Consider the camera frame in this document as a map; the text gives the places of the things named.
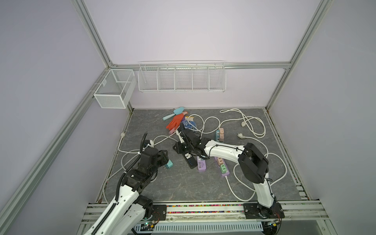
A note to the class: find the purple power strip middle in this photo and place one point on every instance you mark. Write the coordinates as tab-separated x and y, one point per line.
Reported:
201	164

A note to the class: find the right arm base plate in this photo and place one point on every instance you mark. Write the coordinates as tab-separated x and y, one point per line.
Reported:
257	211

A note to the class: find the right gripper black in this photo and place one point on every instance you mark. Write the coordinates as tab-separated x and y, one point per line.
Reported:
178	149

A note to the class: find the purple power strip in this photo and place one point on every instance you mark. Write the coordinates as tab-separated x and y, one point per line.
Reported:
201	164
223	175

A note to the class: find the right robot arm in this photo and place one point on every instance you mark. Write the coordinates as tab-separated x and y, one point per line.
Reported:
253	163

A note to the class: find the red rubber glove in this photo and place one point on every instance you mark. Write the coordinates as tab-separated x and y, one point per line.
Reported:
175	123

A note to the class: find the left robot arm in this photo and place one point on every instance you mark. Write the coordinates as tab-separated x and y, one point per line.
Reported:
128	206

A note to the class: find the green charger on right strip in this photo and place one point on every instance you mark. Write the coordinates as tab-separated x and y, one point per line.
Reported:
223	169

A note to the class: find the white wire basket wide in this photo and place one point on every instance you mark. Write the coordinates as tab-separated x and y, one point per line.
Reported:
182	76

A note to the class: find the teal power strip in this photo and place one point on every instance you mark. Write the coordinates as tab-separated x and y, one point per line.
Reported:
217	136

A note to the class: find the teal spatula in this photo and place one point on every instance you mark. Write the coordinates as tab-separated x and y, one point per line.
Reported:
175	112

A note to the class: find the purple power strip right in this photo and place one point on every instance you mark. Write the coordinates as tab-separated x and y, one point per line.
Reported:
223	175

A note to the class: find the white mesh basket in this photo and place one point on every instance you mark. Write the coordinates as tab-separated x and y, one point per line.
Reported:
116	89

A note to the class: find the teal usb charger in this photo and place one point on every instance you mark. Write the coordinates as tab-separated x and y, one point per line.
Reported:
169	164

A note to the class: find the aluminium rail front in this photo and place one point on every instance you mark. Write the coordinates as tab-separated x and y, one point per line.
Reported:
235	211

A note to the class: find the black power strip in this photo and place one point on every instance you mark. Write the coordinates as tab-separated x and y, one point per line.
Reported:
191	161

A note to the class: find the pink charger on teal strip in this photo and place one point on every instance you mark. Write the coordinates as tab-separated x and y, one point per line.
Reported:
221	135

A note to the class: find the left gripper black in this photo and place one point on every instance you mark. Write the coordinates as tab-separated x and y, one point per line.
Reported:
163	157

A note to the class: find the pink charger on right strip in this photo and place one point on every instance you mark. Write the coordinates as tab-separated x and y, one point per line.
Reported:
220	161

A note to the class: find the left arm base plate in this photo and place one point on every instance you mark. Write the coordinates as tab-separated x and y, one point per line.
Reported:
156	212

